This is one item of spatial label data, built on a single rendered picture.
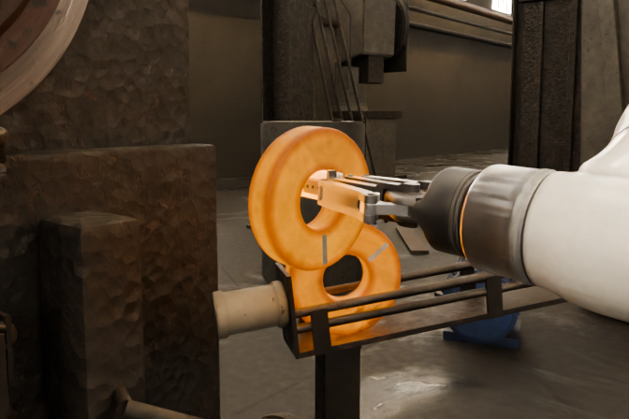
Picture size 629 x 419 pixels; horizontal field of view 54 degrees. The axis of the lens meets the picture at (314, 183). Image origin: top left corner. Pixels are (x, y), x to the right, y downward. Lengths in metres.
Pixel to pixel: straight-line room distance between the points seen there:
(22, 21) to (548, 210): 0.49
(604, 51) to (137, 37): 2.35
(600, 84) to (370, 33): 5.70
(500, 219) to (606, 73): 2.51
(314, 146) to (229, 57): 8.52
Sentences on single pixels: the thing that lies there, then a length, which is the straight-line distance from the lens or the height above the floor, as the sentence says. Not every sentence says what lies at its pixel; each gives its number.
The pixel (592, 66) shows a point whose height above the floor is 1.13.
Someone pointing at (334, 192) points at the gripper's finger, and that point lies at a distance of 0.57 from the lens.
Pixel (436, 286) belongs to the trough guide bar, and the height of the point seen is 0.69.
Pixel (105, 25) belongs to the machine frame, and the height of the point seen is 1.04.
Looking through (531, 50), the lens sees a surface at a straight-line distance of 4.56.
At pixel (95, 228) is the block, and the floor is 0.79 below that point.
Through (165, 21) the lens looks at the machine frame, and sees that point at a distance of 0.95.
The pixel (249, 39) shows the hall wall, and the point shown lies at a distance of 9.43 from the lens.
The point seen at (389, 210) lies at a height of 0.83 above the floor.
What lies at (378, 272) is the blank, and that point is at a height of 0.71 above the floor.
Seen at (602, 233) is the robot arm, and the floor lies 0.84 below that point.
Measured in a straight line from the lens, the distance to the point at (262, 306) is 0.78.
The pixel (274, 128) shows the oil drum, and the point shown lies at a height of 0.84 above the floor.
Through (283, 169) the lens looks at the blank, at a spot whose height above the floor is 0.86.
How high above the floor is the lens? 0.92
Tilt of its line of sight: 6 degrees down
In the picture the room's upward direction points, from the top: straight up
